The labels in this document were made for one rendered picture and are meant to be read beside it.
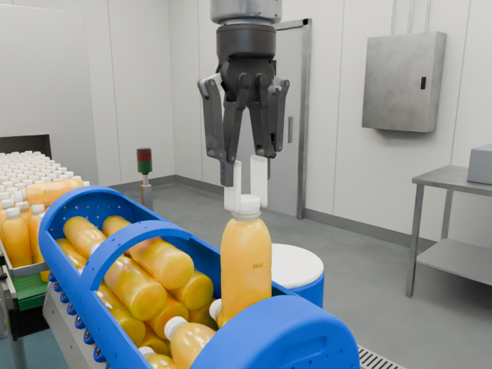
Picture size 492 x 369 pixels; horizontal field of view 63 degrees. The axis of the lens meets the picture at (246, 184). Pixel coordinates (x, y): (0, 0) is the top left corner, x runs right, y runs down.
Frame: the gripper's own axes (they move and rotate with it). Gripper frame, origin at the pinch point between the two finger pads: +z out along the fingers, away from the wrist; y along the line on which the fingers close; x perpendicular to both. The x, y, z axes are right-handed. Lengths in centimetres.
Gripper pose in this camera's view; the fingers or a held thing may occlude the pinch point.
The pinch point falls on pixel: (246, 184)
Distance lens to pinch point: 54.7
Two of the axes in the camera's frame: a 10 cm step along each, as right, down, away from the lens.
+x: -6.0, -1.9, 7.8
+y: 8.0, -1.4, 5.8
